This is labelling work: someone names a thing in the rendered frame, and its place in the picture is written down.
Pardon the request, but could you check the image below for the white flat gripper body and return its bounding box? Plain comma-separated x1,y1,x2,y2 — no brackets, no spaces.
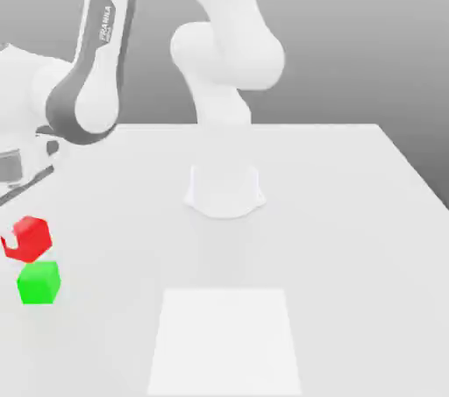
0,163,58,228

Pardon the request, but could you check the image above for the small green cube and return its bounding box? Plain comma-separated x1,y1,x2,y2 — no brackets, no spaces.
16,260,62,306

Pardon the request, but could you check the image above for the small red cube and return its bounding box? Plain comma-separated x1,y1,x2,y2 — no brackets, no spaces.
0,215,53,264

